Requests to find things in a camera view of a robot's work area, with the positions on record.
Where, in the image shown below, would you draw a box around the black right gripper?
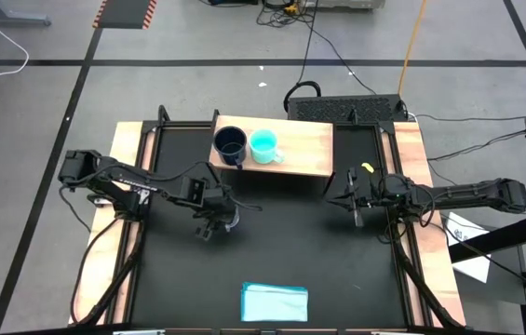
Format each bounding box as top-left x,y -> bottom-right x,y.
323,167 -> 384,228

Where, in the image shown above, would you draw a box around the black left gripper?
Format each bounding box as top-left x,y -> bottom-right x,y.
196,184 -> 241,242

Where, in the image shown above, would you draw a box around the small clear mug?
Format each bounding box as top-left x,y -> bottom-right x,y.
223,208 -> 241,233

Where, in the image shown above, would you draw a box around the dark blue enamel mug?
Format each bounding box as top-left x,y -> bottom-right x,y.
212,126 -> 249,170

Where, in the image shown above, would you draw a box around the teal plastic mug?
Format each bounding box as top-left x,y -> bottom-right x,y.
249,128 -> 286,166

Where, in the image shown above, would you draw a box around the wooden shelf board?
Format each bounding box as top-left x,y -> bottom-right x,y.
204,114 -> 334,186

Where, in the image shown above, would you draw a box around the black perforated computer case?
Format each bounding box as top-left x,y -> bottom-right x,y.
286,94 -> 408,123

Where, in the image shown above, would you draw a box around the folded teal cloth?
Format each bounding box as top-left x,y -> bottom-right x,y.
240,282 -> 309,323

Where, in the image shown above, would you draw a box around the wooden table side board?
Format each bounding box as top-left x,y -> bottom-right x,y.
381,121 -> 467,327
69,121 -> 156,326

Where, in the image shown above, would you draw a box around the white paper sheet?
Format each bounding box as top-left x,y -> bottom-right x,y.
443,211 -> 492,284

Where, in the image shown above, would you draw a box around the black bar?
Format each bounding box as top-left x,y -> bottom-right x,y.
448,213 -> 526,264

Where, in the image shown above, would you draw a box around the black mat orange stripes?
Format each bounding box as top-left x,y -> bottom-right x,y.
93,0 -> 157,30

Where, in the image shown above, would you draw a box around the grey desk foot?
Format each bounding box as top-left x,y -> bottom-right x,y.
0,0 -> 52,27

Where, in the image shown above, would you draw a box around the black power cable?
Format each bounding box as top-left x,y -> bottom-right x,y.
283,0 -> 323,113
307,20 -> 379,97

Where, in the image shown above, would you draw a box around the yellow cable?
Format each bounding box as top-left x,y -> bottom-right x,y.
397,0 -> 429,97

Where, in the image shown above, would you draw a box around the tangled black cable bundle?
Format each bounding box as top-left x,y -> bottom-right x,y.
255,0 -> 320,28

